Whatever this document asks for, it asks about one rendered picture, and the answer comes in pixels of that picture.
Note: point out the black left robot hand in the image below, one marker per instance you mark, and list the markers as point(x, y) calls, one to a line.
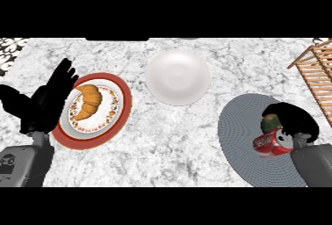
point(44, 99)

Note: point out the red rimmed floral plate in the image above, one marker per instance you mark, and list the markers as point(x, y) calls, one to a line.
point(109, 117)

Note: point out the grey round placemat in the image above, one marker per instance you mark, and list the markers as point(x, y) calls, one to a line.
point(242, 140)

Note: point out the wooden tiered shelf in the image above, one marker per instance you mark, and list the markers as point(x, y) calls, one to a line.
point(319, 73)

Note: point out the golden croissant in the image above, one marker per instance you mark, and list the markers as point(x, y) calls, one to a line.
point(87, 102)

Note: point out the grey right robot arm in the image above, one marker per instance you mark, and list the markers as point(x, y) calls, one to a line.
point(311, 161)

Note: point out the black patterned cloth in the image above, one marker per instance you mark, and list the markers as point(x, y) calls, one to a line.
point(7, 54)

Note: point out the white bowl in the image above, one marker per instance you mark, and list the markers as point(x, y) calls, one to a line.
point(177, 76)

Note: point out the red soda can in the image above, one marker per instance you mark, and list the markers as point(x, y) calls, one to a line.
point(270, 145)

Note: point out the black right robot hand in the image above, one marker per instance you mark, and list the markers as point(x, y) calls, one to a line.
point(298, 117)

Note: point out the green squash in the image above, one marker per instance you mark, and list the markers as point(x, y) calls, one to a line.
point(271, 123)

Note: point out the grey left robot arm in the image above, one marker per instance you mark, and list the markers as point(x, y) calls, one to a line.
point(25, 159)

